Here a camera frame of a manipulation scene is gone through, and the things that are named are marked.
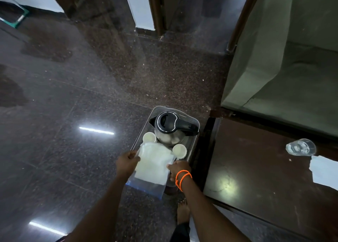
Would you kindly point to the green fabric armchair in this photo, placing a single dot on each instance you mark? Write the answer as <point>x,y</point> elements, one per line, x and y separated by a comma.
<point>285,78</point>

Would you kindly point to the person's right hand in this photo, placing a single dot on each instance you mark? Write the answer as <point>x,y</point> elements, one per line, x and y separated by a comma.
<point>179,168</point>

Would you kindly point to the dark brown wooden door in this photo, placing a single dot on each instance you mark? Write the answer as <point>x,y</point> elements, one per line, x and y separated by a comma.
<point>190,9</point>

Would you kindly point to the person's left hand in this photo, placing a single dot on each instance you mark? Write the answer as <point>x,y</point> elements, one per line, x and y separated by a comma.
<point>126,164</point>

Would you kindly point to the person's right forearm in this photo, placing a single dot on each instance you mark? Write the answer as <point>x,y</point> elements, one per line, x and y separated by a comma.
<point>211,212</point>

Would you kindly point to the grey plastic tray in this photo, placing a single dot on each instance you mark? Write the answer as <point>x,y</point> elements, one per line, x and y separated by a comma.
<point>194,144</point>

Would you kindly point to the clear zip bag blue seal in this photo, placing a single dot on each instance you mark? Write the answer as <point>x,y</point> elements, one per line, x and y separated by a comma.
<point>148,186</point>

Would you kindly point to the white folding table green feet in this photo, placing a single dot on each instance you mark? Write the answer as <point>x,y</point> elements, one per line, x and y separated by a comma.
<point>15,17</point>

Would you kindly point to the white ceramic cup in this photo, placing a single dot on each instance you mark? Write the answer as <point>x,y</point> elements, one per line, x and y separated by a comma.
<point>149,137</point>
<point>179,151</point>

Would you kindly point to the steel electric kettle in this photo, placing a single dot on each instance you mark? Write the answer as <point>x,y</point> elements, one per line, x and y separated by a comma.
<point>171,127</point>

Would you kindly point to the person's left forearm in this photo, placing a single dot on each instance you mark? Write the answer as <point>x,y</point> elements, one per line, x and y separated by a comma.
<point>97,212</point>

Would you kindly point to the clear drinking glass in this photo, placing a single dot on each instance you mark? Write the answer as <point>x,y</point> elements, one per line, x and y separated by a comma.
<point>301,147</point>

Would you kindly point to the white paper napkin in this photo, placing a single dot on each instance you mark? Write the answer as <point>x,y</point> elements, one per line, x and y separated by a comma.
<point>324,172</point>

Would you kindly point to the dark wooden stool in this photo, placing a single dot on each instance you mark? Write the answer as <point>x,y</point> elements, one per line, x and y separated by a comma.
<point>202,149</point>

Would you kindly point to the dark wooden coffee table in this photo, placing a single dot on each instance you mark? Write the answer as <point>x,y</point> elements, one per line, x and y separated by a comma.
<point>251,170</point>

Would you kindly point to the person's left foot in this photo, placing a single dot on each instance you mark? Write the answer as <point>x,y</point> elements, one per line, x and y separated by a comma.
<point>183,212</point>

